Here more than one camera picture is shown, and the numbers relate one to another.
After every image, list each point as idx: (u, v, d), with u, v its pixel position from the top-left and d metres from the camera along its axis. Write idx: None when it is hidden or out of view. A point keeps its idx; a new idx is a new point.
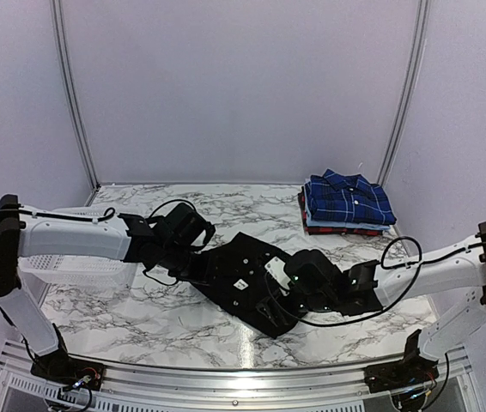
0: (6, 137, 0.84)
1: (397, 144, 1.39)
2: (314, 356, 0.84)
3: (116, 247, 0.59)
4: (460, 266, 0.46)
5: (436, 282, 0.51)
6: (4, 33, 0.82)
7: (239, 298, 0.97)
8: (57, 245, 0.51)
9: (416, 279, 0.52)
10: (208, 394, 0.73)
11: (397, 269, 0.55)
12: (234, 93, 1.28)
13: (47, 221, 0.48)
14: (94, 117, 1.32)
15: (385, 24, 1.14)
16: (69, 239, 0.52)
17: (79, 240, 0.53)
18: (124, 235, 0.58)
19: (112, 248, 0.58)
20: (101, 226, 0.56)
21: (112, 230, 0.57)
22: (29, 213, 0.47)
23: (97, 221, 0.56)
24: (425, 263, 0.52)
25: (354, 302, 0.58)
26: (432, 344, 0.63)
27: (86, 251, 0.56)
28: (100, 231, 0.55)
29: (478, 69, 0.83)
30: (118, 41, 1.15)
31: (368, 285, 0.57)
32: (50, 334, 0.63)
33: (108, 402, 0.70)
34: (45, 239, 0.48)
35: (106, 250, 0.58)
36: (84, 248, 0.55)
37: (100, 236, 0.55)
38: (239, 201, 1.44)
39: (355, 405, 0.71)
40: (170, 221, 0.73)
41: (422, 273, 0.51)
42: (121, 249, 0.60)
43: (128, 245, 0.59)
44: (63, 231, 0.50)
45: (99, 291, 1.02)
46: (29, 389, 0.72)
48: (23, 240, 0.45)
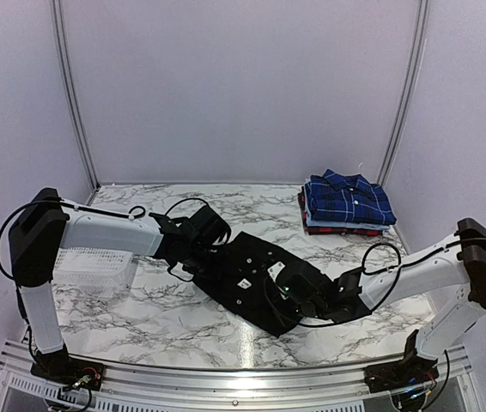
0: (4, 137, 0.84)
1: (397, 144, 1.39)
2: (314, 355, 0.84)
3: (148, 243, 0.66)
4: (439, 265, 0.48)
5: (422, 282, 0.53)
6: (3, 33, 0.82)
7: (243, 298, 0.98)
8: (97, 241, 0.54)
9: (397, 281, 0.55)
10: (208, 394, 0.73)
11: (381, 275, 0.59)
12: (234, 93, 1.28)
13: (88, 215, 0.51)
14: (94, 117, 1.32)
15: (385, 23, 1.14)
16: (107, 233, 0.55)
17: (117, 235, 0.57)
18: (156, 233, 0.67)
19: (146, 243, 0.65)
20: (136, 223, 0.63)
21: (146, 227, 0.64)
22: (70, 207, 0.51)
23: (131, 219, 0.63)
24: (405, 266, 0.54)
25: (342, 309, 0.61)
26: (428, 343, 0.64)
27: (122, 245, 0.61)
28: (137, 227, 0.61)
29: (479, 69, 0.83)
30: (118, 42, 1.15)
31: (353, 292, 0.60)
32: (58, 334, 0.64)
33: (108, 402, 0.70)
34: (88, 232, 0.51)
35: (140, 245, 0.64)
36: (121, 243, 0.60)
37: (136, 232, 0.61)
38: (239, 201, 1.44)
39: (355, 405, 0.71)
40: (194, 222, 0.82)
41: (403, 275, 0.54)
42: (153, 244, 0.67)
43: (159, 241, 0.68)
44: (104, 225, 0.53)
45: (100, 291, 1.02)
46: (29, 389, 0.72)
48: (67, 232, 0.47)
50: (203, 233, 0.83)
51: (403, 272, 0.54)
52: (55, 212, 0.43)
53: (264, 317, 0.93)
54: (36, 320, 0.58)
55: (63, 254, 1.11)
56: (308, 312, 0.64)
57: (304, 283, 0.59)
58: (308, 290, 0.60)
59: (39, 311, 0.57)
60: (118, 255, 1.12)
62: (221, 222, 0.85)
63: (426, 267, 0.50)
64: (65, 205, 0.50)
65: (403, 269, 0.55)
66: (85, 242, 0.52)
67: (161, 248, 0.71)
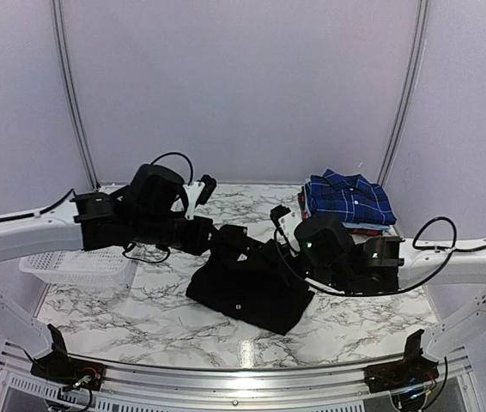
0: (5, 138, 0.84)
1: (397, 144, 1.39)
2: (314, 355, 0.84)
3: (69, 238, 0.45)
4: None
5: (452, 272, 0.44)
6: (3, 33, 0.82)
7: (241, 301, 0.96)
8: (8, 251, 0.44)
9: (447, 263, 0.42)
10: (207, 394, 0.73)
11: (428, 252, 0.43)
12: (234, 93, 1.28)
13: None
14: (94, 117, 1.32)
15: (385, 23, 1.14)
16: (15, 243, 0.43)
17: (30, 239, 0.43)
18: (69, 223, 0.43)
19: (68, 239, 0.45)
20: (43, 219, 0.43)
21: (57, 221, 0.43)
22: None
23: (39, 215, 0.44)
24: (458, 250, 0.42)
25: (369, 278, 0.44)
26: (440, 347, 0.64)
27: (45, 247, 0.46)
28: (41, 226, 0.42)
29: (479, 69, 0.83)
30: (118, 42, 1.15)
31: (393, 263, 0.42)
32: (44, 337, 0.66)
33: (108, 403, 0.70)
34: None
35: (61, 241, 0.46)
36: (41, 244, 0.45)
37: (47, 232, 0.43)
38: (239, 201, 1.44)
39: (355, 405, 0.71)
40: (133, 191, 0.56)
41: (452, 261, 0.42)
42: (75, 238, 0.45)
43: (78, 233, 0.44)
44: (0, 239, 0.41)
45: (100, 291, 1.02)
46: (29, 389, 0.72)
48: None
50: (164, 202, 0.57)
51: (453, 257, 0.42)
52: None
53: (264, 314, 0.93)
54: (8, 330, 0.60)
55: (62, 254, 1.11)
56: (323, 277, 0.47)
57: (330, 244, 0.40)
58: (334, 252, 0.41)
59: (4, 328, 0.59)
60: (118, 255, 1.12)
62: (166, 184, 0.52)
63: (476, 259, 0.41)
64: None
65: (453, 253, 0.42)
66: None
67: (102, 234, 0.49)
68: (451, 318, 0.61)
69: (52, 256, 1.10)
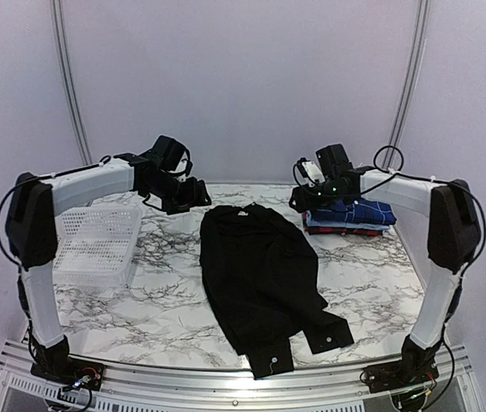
0: (5, 137, 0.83)
1: (397, 144, 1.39)
2: (314, 354, 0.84)
3: (124, 181, 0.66)
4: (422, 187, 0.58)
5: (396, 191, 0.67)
6: (5, 36, 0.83)
7: (276, 351, 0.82)
8: (81, 196, 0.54)
9: (391, 182, 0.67)
10: (207, 394, 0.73)
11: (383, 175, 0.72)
12: (235, 94, 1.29)
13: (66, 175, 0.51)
14: (94, 117, 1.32)
15: (385, 23, 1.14)
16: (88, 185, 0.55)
17: (94, 184, 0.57)
18: (127, 167, 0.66)
19: (123, 182, 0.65)
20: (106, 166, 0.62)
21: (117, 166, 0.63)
22: (47, 176, 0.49)
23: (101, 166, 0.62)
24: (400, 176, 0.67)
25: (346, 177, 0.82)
26: (423, 327, 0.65)
27: (102, 195, 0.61)
28: (110, 169, 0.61)
29: (480, 69, 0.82)
30: (118, 43, 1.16)
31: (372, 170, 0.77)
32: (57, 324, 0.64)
33: (108, 403, 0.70)
34: (71, 192, 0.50)
35: (117, 187, 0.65)
36: (100, 190, 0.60)
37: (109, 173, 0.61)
38: (239, 201, 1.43)
39: (355, 405, 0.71)
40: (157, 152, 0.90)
41: (396, 180, 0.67)
42: (130, 179, 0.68)
43: (134, 173, 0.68)
44: (82, 180, 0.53)
45: (100, 291, 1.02)
46: (29, 389, 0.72)
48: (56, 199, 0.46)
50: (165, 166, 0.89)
51: (395, 178, 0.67)
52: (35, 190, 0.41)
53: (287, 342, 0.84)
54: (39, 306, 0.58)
55: (63, 254, 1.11)
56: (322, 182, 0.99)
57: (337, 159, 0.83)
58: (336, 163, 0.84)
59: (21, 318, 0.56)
60: (118, 255, 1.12)
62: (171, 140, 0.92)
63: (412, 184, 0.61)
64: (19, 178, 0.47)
65: (397, 178, 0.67)
66: (71, 202, 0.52)
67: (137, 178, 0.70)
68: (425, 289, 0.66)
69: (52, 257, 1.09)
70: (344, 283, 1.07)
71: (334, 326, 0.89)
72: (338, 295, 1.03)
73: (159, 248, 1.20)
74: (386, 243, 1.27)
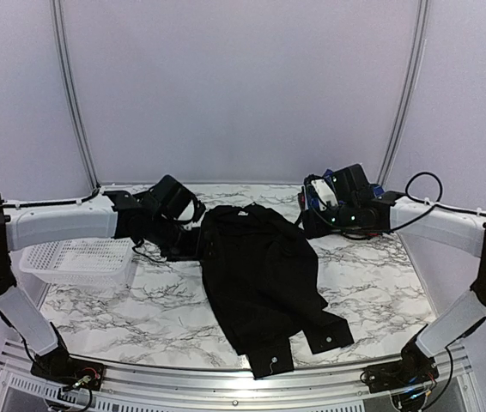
0: (5, 137, 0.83)
1: (397, 144, 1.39)
2: (313, 355, 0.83)
3: (104, 225, 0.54)
4: (464, 222, 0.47)
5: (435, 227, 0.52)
6: (8, 37, 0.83)
7: (276, 352, 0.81)
8: (45, 234, 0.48)
9: (428, 215, 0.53)
10: (207, 394, 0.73)
11: (416, 205, 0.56)
12: (235, 93, 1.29)
13: (31, 210, 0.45)
14: (94, 117, 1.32)
15: (385, 23, 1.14)
16: (55, 225, 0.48)
17: (63, 224, 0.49)
18: (109, 211, 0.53)
19: (100, 227, 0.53)
20: (84, 207, 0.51)
21: (96, 210, 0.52)
22: (12, 203, 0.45)
23: (80, 202, 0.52)
24: (440, 207, 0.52)
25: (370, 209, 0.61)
26: (430, 336, 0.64)
27: (75, 235, 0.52)
28: (85, 211, 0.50)
29: (480, 69, 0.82)
30: (118, 42, 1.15)
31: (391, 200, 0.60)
32: (49, 333, 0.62)
33: (108, 402, 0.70)
34: (33, 228, 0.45)
35: (95, 230, 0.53)
36: (73, 232, 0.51)
37: (83, 216, 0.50)
38: (239, 201, 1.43)
39: (355, 405, 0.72)
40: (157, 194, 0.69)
41: (434, 212, 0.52)
42: (112, 225, 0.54)
43: (117, 220, 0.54)
44: (46, 220, 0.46)
45: (99, 291, 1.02)
46: (29, 389, 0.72)
48: (10, 234, 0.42)
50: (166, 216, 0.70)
51: (434, 210, 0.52)
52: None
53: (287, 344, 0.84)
54: (20, 322, 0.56)
55: (63, 254, 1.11)
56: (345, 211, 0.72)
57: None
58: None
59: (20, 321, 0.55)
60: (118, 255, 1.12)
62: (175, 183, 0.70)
63: (453, 219, 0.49)
64: None
65: (436, 209, 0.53)
66: (32, 239, 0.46)
67: (121, 227, 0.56)
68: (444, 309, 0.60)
69: (52, 257, 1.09)
70: (344, 283, 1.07)
71: (334, 326, 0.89)
72: (338, 295, 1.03)
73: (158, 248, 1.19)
74: (387, 243, 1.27)
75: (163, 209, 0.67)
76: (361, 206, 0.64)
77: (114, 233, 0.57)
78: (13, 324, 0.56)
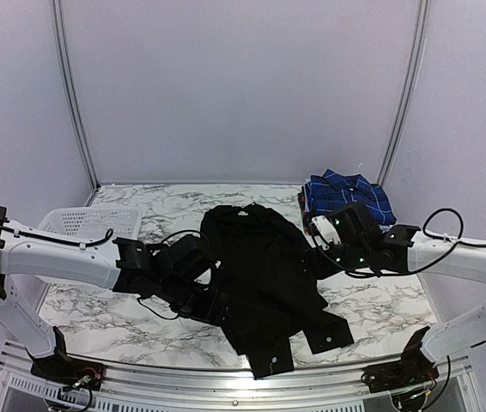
0: (5, 136, 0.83)
1: (397, 144, 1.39)
2: (314, 355, 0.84)
3: (102, 277, 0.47)
4: None
5: (457, 263, 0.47)
6: (9, 36, 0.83)
7: (276, 352, 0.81)
8: (39, 268, 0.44)
9: (450, 253, 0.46)
10: (208, 394, 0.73)
11: (435, 241, 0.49)
12: (235, 93, 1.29)
13: (28, 241, 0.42)
14: (94, 117, 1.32)
15: (385, 23, 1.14)
16: (52, 264, 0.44)
17: (60, 266, 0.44)
18: (112, 266, 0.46)
19: (99, 277, 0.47)
20: (87, 253, 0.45)
21: (100, 259, 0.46)
22: (10, 230, 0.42)
23: (84, 246, 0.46)
24: (463, 243, 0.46)
25: (382, 252, 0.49)
26: (438, 346, 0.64)
27: (73, 276, 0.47)
28: (85, 259, 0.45)
29: (480, 69, 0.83)
30: (118, 42, 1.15)
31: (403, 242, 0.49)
32: (45, 340, 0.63)
33: (108, 402, 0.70)
34: (27, 261, 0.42)
35: (93, 278, 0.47)
36: (70, 273, 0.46)
37: (83, 263, 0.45)
38: (239, 201, 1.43)
39: (355, 405, 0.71)
40: (173, 251, 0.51)
41: (457, 251, 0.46)
42: (111, 279, 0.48)
43: (118, 275, 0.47)
44: (40, 257, 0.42)
45: (99, 291, 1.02)
46: (29, 389, 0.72)
48: (1, 261, 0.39)
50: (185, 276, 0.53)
51: (456, 248, 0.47)
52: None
53: (287, 344, 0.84)
54: (15, 329, 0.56)
55: None
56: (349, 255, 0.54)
57: (358, 221, 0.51)
58: (355, 230, 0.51)
59: (15, 324, 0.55)
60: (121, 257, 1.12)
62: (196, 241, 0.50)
63: (477, 255, 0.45)
64: None
65: (458, 245, 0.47)
66: (24, 269, 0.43)
67: (122, 282, 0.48)
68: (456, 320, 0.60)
69: None
70: (344, 283, 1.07)
71: (333, 327, 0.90)
72: (338, 295, 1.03)
73: None
74: None
75: (176, 272, 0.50)
76: (373, 246, 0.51)
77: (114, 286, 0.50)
78: (8, 329, 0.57)
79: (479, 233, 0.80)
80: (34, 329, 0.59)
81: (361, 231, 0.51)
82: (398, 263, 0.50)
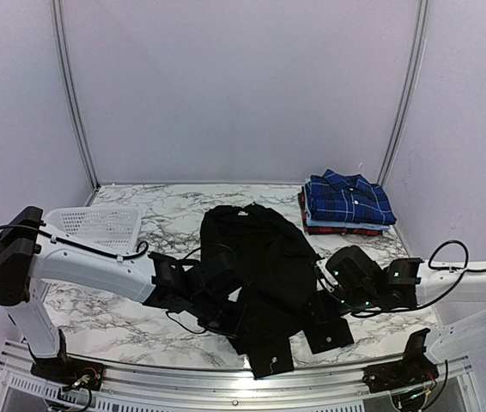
0: (5, 137, 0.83)
1: (397, 144, 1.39)
2: (314, 355, 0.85)
3: (135, 291, 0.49)
4: None
5: (467, 289, 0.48)
6: (9, 37, 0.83)
7: (276, 351, 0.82)
8: (73, 276, 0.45)
9: (458, 282, 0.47)
10: (208, 394, 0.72)
11: (441, 272, 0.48)
12: (235, 93, 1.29)
13: (66, 249, 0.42)
14: (94, 117, 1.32)
15: (385, 22, 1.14)
16: (88, 273, 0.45)
17: (95, 276, 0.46)
18: (147, 282, 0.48)
19: (132, 292, 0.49)
20: (124, 266, 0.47)
21: (136, 274, 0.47)
22: (48, 235, 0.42)
23: (121, 259, 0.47)
24: (470, 270, 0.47)
25: (391, 294, 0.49)
26: (441, 349, 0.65)
27: (105, 287, 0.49)
28: (121, 273, 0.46)
29: (479, 69, 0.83)
30: (118, 42, 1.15)
31: (410, 281, 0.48)
32: (50, 340, 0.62)
33: (108, 402, 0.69)
34: (63, 268, 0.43)
35: (124, 291, 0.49)
36: (103, 283, 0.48)
37: (121, 276, 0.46)
38: (239, 201, 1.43)
39: (355, 405, 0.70)
40: (204, 269, 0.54)
41: (464, 280, 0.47)
42: (143, 293, 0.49)
43: (150, 291, 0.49)
44: (77, 267, 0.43)
45: (99, 291, 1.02)
46: (29, 389, 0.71)
48: (35, 263, 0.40)
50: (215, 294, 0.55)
51: (465, 276, 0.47)
52: (26, 243, 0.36)
53: (284, 344, 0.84)
54: (28, 330, 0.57)
55: None
56: (355, 298, 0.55)
57: (358, 269, 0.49)
58: (358, 278, 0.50)
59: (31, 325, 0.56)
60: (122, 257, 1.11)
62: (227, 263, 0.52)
63: None
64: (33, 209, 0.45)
65: (465, 274, 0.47)
66: (56, 274, 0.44)
67: (153, 297, 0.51)
68: (460, 324, 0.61)
69: None
70: None
71: (333, 327, 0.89)
72: None
73: (159, 248, 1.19)
74: (386, 243, 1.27)
75: (207, 291, 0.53)
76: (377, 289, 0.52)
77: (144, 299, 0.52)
78: (21, 330, 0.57)
79: (478, 233, 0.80)
80: (47, 330, 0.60)
81: (364, 277, 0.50)
82: (409, 302, 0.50)
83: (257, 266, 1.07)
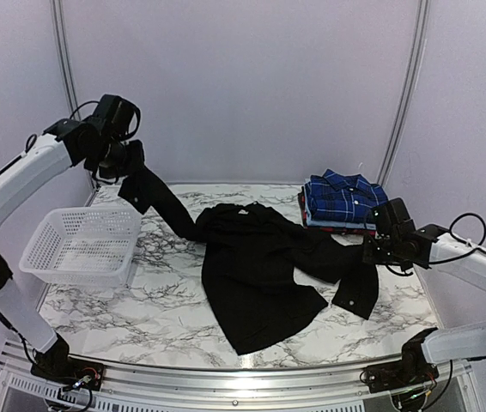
0: (5, 137, 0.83)
1: (397, 144, 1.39)
2: (314, 356, 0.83)
3: (59, 160, 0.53)
4: None
5: (468, 269, 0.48)
6: (8, 38, 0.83)
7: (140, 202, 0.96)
8: (20, 195, 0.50)
9: (465, 257, 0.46)
10: (207, 394, 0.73)
11: (458, 244, 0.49)
12: (235, 93, 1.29)
13: None
14: None
15: (385, 22, 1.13)
16: (22, 184, 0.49)
17: (30, 178, 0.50)
18: (54, 144, 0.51)
19: (58, 161, 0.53)
20: (30, 154, 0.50)
21: (43, 149, 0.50)
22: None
23: (25, 156, 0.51)
24: (482, 251, 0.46)
25: (409, 241, 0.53)
26: (436, 343, 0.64)
27: (45, 178, 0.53)
28: (33, 159, 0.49)
29: (480, 69, 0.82)
30: (118, 42, 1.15)
31: (428, 237, 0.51)
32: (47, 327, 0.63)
33: (108, 403, 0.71)
34: (7, 197, 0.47)
35: (57, 168, 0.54)
36: (42, 178, 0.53)
37: (39, 161, 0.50)
38: (239, 201, 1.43)
39: (355, 405, 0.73)
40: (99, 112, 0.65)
41: (471, 257, 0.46)
42: (67, 156, 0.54)
43: (65, 148, 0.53)
44: (9, 189, 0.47)
45: (99, 291, 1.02)
46: (29, 389, 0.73)
48: None
50: (119, 135, 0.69)
51: (474, 254, 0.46)
52: None
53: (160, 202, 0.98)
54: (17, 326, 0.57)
55: (63, 253, 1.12)
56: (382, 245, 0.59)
57: (396, 214, 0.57)
58: (392, 221, 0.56)
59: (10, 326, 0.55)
60: (118, 255, 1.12)
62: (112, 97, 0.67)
63: None
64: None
65: (476, 252, 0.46)
66: (9, 206, 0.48)
67: (72, 150, 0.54)
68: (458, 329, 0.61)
69: (53, 254, 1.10)
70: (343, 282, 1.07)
71: (361, 296, 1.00)
72: None
73: (158, 248, 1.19)
74: None
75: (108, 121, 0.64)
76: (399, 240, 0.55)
77: (72, 163, 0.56)
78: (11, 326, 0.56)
79: (479, 233, 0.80)
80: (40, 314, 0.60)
81: (396, 223, 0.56)
82: (420, 256, 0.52)
83: (258, 261, 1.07)
